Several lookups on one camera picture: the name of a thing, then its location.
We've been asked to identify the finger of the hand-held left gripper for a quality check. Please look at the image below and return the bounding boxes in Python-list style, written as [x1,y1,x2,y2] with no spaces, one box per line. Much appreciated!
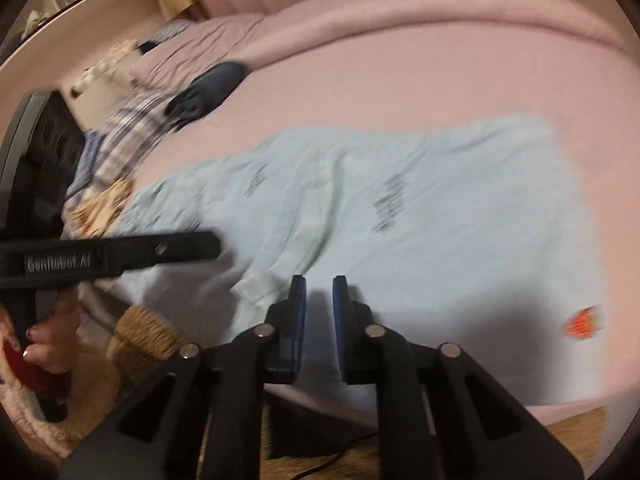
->
[117,231,222,276]

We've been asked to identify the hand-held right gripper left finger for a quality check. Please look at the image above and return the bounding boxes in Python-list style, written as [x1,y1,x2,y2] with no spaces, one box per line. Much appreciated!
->
[57,275,308,480]

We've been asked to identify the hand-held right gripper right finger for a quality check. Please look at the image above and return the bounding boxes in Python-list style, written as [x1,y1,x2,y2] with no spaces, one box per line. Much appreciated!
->
[332,275,586,480]

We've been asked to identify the light blue strawberry pants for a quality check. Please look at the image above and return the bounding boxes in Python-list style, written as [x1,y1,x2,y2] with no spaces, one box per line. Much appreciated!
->
[120,115,608,406]

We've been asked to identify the person's left hand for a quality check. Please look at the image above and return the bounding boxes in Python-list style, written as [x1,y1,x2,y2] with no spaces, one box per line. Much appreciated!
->
[0,292,82,377]

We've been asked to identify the folded denim clothes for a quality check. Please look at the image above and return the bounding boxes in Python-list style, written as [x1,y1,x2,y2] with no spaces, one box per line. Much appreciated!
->
[64,129,112,202]

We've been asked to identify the yellow printed cloth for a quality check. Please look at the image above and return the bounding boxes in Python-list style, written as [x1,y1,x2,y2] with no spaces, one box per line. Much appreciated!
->
[61,179,135,239]

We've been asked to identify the woven brown rug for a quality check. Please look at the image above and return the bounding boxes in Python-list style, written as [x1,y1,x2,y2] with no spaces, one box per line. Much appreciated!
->
[107,304,610,480]

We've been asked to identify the grey plaid pillow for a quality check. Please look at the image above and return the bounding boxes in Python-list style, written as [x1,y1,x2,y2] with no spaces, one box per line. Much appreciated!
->
[94,91,177,187]

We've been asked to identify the white plush toy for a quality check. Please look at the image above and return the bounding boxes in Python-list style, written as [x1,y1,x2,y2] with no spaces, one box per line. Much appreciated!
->
[102,39,138,68]
[69,66,107,98]

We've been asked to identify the white headboard shelf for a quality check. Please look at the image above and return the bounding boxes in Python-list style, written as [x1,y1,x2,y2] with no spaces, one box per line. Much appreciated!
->
[0,0,163,78]

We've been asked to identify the dark folded cloth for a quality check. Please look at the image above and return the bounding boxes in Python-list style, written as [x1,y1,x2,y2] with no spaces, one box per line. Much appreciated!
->
[165,61,247,122]

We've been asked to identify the red object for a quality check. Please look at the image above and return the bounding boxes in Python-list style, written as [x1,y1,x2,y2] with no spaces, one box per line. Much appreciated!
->
[0,342,72,402]

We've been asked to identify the dark plaid pillow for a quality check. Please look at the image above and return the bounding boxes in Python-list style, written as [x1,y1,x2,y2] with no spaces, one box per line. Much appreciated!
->
[139,19,195,57]

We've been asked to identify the fluffy beige cloth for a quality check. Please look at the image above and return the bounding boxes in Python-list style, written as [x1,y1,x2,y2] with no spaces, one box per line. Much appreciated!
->
[0,355,127,462]

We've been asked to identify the pink duvet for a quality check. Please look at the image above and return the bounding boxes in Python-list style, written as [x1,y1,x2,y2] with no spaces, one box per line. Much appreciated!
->
[132,0,626,88]

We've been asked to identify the black cable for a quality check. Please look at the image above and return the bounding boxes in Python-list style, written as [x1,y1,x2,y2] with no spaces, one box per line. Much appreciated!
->
[286,429,382,480]

